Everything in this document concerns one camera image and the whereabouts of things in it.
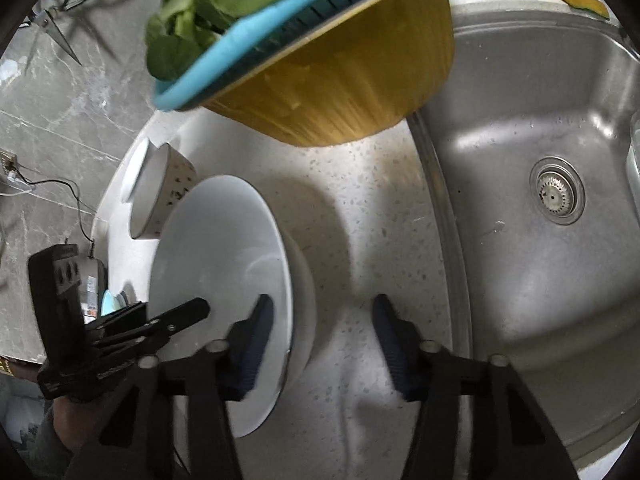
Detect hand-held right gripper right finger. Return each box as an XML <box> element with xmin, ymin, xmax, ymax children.
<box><xmin>371</xmin><ymin>294</ymin><xmax>573</xmax><ymax>480</ymax></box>

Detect yellow ribbed basin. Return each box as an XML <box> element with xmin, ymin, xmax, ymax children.
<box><xmin>200</xmin><ymin>0</ymin><xmax>456</xmax><ymax>148</ymax></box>

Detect large teal floral plate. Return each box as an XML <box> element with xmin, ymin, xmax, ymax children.
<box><xmin>100</xmin><ymin>289</ymin><xmax>132</xmax><ymax>317</ymax></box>

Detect person's left hand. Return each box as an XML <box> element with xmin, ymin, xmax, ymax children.
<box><xmin>47</xmin><ymin>392</ymin><xmax>118</xmax><ymax>453</ymax></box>

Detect green leafy vegetables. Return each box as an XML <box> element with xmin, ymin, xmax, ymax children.
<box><xmin>145</xmin><ymin>0</ymin><xmax>326</xmax><ymax>83</ymax></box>

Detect clear plastic container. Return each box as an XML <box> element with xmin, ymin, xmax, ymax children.
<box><xmin>626</xmin><ymin>110</ymin><xmax>640</xmax><ymax>211</ymax></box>

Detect silver rice cooker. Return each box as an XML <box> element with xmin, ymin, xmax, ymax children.
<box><xmin>75</xmin><ymin>257</ymin><xmax>108</xmax><ymax>323</ymax></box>

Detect steel sink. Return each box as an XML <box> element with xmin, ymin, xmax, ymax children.
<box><xmin>407</xmin><ymin>0</ymin><xmax>640</xmax><ymax>466</ymax></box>

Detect small white bowl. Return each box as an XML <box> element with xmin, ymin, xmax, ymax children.
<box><xmin>121</xmin><ymin>137</ymin><xmax>151</xmax><ymax>204</ymax></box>

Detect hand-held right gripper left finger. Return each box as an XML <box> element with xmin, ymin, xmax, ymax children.
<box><xmin>97</xmin><ymin>294</ymin><xmax>276</xmax><ymax>480</ymax></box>

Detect sink drain strainer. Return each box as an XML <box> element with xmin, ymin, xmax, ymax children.
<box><xmin>530</xmin><ymin>157</ymin><xmax>586</xmax><ymax>225</ymax></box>

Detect large white bowl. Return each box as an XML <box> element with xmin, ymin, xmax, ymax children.
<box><xmin>149</xmin><ymin>175</ymin><xmax>317</xmax><ymax>438</ymax></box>

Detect person's left forearm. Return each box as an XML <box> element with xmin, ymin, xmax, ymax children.
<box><xmin>20</xmin><ymin>410</ymin><xmax>186</xmax><ymax>480</ymax></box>

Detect black cable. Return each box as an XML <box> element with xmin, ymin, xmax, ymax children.
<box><xmin>0</xmin><ymin>177</ymin><xmax>98</xmax><ymax>261</ymax></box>

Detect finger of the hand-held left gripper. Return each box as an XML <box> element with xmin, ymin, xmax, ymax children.
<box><xmin>84</xmin><ymin>301</ymin><xmax>149</xmax><ymax>343</ymax></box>
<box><xmin>97</xmin><ymin>297</ymin><xmax>210</xmax><ymax>361</ymax></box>

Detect steel kitchen scissors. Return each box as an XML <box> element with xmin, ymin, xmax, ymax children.
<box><xmin>20</xmin><ymin>0</ymin><xmax>151</xmax><ymax>66</ymax></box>

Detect teal colander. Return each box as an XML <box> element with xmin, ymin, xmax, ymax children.
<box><xmin>152</xmin><ymin>0</ymin><xmax>446</xmax><ymax>112</ymax></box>

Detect floral dark-rimmed bowl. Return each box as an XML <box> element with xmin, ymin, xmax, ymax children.
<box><xmin>129</xmin><ymin>143</ymin><xmax>197</xmax><ymax>240</ymax></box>

